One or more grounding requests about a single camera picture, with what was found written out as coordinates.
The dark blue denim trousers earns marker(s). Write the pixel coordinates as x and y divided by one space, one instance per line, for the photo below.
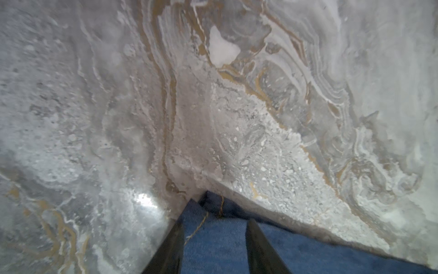
215 233

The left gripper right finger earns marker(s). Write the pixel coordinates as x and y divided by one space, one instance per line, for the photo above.
262 257

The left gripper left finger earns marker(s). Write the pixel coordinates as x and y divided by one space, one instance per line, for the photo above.
168 259

